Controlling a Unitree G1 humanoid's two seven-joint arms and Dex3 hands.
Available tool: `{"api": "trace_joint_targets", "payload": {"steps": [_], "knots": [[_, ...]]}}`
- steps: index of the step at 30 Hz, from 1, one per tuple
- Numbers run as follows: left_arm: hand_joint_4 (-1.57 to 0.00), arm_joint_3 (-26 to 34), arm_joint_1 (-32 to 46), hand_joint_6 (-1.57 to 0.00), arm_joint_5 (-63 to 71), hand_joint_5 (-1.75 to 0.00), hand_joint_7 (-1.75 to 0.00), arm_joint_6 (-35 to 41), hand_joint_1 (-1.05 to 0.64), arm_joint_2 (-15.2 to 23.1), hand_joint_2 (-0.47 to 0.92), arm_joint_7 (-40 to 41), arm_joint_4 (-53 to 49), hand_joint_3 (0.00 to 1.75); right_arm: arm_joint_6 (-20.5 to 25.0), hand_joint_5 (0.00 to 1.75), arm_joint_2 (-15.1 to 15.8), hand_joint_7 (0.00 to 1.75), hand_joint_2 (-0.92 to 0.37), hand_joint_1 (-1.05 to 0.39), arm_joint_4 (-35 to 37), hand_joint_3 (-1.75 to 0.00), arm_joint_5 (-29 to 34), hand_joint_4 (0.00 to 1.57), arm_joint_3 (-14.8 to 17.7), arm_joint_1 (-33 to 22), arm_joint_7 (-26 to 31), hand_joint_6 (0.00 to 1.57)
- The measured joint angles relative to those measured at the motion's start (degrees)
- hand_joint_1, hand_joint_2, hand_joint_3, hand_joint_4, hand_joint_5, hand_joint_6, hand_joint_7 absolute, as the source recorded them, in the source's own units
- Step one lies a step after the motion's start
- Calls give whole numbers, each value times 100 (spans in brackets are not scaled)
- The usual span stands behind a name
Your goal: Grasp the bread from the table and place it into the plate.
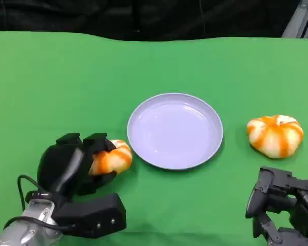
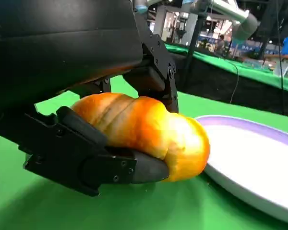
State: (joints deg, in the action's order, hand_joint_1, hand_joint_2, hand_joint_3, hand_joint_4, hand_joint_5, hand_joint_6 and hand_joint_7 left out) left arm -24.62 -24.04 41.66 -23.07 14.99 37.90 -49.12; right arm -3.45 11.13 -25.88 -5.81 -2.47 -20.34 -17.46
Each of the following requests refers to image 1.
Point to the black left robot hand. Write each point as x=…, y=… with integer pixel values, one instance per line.
x=66, y=164

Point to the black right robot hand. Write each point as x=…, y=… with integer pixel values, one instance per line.
x=285, y=205

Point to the orange and white bread roll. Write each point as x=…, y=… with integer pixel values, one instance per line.
x=274, y=135
x=113, y=159

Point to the lilac plate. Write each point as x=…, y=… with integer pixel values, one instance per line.
x=175, y=131

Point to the green cloth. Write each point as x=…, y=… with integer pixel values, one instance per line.
x=154, y=77

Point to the black backdrop curtain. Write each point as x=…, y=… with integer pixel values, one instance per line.
x=133, y=16

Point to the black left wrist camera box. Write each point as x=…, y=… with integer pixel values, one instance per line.
x=92, y=216

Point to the grey metal frame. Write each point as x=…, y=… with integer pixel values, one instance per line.
x=303, y=20

